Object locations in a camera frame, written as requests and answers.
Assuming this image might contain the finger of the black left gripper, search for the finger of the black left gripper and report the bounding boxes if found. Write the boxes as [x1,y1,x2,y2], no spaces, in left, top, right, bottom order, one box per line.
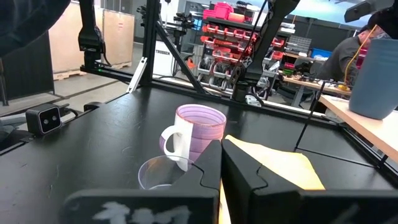
[344,0,395,23]

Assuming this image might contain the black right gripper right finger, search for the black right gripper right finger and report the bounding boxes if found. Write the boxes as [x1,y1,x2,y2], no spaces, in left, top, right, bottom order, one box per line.
[221,139,398,224]

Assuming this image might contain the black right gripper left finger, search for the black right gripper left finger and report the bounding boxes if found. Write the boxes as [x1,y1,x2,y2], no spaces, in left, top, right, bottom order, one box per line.
[62,139,222,224]

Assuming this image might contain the purple mug with white handle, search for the purple mug with white handle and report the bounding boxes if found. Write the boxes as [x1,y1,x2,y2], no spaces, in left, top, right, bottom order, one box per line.
[159,104,227,172]

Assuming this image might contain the clear glass cup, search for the clear glass cup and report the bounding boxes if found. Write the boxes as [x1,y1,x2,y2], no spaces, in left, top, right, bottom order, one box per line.
[137,155,195,190]

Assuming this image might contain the tall blue cup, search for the tall blue cup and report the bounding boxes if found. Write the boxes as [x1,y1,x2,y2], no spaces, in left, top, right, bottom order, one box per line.
[348,37,398,121]

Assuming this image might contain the wooden shelf with black legs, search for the wooden shelf with black legs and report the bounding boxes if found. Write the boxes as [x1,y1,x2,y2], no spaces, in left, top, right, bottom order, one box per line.
[294,80,398,175]

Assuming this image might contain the orange cloth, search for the orange cloth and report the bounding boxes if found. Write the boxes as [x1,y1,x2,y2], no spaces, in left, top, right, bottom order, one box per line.
[217,134,326,224]

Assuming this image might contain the person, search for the person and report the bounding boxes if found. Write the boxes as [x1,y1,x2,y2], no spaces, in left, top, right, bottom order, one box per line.
[0,0,72,58]
[317,9,398,83]

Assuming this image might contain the cluttered workbench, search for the cluttered workbench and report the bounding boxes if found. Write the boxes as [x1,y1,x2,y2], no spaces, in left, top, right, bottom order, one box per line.
[278,70,354,108]

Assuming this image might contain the white sign with lettering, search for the white sign with lettering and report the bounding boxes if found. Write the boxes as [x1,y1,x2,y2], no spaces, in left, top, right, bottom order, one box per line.
[154,40,175,77]

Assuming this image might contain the rack with red bins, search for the rack with red bins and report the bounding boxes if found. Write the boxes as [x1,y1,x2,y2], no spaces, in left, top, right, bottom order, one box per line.
[198,1,312,94]

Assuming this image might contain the wooden crates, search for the wooden crates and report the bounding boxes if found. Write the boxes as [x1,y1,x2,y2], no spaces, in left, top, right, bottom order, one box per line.
[48,1,136,81]

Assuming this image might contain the dark partition panel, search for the dark partition panel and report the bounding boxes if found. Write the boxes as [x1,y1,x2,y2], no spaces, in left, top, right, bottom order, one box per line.
[0,32,55,106]

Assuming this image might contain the yellow cable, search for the yellow cable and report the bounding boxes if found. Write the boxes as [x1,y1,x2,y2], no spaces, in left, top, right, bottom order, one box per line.
[338,24,379,91]

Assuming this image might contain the black table frame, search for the black table frame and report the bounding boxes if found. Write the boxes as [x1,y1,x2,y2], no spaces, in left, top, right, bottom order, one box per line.
[77,0,343,131]

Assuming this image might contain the black table-level camera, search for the black table-level camera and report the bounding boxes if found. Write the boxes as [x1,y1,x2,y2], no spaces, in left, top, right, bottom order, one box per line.
[25,103,62,136]

